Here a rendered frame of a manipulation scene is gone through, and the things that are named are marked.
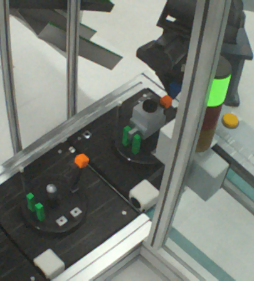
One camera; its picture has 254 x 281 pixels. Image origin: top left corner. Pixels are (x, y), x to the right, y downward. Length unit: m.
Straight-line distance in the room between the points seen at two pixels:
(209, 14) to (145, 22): 1.08
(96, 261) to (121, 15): 0.92
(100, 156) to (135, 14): 0.70
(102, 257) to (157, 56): 0.40
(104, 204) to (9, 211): 0.20
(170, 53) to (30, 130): 0.52
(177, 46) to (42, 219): 0.41
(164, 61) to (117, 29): 0.71
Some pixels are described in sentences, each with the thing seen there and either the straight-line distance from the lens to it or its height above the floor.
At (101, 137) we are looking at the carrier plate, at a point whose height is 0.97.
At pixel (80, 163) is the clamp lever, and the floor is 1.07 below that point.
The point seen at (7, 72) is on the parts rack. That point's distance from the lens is 0.94.
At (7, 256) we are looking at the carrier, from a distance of 0.95.
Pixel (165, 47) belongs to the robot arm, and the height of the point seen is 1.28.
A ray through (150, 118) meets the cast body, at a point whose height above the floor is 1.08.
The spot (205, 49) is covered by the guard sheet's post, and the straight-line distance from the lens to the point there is 0.56.
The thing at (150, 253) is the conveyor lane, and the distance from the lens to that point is 1.00.
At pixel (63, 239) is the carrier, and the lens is 0.96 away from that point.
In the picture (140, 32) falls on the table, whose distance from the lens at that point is 1.55.
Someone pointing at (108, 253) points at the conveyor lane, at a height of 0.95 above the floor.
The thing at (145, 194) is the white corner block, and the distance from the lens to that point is 0.99.
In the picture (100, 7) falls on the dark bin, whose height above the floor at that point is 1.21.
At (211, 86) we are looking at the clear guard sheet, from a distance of 0.60.
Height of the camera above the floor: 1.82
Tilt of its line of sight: 51 degrees down
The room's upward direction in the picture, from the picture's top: 7 degrees clockwise
